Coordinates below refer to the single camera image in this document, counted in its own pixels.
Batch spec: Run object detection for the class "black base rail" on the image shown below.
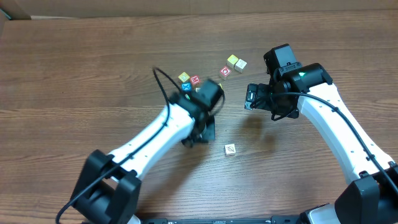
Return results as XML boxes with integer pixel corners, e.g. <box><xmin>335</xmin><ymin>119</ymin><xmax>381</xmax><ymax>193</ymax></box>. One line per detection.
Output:
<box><xmin>141</xmin><ymin>215</ymin><xmax>303</xmax><ymax>224</ymax></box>

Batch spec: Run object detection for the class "wooden block leaf picture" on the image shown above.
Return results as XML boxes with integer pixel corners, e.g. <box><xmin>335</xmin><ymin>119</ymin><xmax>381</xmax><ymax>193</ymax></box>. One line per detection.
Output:
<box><xmin>224</xmin><ymin>144</ymin><xmax>236</xmax><ymax>156</ymax></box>

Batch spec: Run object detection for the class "yellow block far right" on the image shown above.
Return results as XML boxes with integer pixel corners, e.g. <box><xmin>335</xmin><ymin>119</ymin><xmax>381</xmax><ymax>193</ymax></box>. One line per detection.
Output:
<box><xmin>226</xmin><ymin>54</ymin><xmax>239</xmax><ymax>68</ymax></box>

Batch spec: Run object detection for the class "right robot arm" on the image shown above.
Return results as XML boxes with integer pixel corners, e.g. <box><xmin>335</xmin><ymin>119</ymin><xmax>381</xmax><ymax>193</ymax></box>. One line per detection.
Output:
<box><xmin>244</xmin><ymin>44</ymin><xmax>397</xmax><ymax>223</ymax></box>

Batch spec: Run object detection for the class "plain wooden block far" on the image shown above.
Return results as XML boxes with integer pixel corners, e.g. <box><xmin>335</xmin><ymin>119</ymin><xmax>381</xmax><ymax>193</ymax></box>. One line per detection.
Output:
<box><xmin>234</xmin><ymin>58</ymin><xmax>247</xmax><ymax>73</ymax></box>

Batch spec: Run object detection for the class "red block letter C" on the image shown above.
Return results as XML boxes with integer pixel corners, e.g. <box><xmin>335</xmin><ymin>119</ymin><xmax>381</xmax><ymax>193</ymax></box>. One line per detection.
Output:
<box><xmin>220</xmin><ymin>66</ymin><xmax>231</xmax><ymax>80</ymax></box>

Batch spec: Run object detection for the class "blue block letter X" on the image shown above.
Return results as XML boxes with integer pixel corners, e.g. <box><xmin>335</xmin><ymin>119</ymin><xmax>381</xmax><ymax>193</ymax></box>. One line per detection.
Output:
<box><xmin>181</xmin><ymin>82</ymin><xmax>192</xmax><ymax>92</ymax></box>

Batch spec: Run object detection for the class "yellow block letter G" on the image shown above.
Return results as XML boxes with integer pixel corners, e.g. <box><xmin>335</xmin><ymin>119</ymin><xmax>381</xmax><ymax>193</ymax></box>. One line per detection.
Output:
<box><xmin>178</xmin><ymin>72</ymin><xmax>190</xmax><ymax>83</ymax></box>

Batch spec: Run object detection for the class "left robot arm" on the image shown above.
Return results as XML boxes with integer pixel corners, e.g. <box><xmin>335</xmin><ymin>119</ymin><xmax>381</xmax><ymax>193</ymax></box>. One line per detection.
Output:
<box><xmin>70</xmin><ymin>80</ymin><xmax>224</xmax><ymax>223</ymax></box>

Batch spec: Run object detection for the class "red block letter M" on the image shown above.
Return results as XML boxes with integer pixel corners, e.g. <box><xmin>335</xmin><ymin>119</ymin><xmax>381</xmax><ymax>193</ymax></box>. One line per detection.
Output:
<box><xmin>190</xmin><ymin>75</ymin><xmax>201</xmax><ymax>88</ymax></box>

